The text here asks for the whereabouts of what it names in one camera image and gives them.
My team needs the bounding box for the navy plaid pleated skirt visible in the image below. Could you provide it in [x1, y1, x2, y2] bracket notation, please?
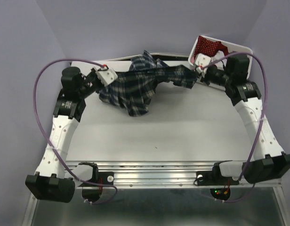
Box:
[98, 50, 198, 117]

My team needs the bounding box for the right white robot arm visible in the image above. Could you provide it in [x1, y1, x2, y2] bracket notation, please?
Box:
[196, 52, 290, 184]

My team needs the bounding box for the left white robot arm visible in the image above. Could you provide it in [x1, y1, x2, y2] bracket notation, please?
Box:
[25, 66, 105, 203]

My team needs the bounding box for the white plastic bin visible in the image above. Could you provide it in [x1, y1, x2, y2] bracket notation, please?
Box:
[188, 35, 253, 91]

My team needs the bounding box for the white garment in bin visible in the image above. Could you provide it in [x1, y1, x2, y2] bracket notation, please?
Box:
[211, 51, 225, 61]

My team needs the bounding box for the red polka dot skirt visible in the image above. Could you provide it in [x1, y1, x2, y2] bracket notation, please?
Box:
[192, 36, 229, 61]

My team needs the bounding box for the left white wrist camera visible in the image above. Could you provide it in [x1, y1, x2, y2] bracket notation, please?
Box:
[95, 66, 118, 87]

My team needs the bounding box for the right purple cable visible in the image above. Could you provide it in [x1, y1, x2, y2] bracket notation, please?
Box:
[199, 52, 269, 204]

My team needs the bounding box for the purple cable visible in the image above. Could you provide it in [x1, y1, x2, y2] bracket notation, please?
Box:
[35, 58, 119, 205]
[199, 52, 269, 204]

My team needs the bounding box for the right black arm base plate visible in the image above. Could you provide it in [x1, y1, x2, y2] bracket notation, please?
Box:
[194, 164, 240, 202]

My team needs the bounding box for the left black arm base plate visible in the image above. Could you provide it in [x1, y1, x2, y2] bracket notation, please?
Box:
[74, 162, 118, 205]

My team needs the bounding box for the aluminium rail frame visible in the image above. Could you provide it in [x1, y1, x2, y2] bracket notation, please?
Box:
[23, 160, 290, 226]

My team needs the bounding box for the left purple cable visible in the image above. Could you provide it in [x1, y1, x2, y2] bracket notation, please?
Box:
[35, 58, 119, 205]

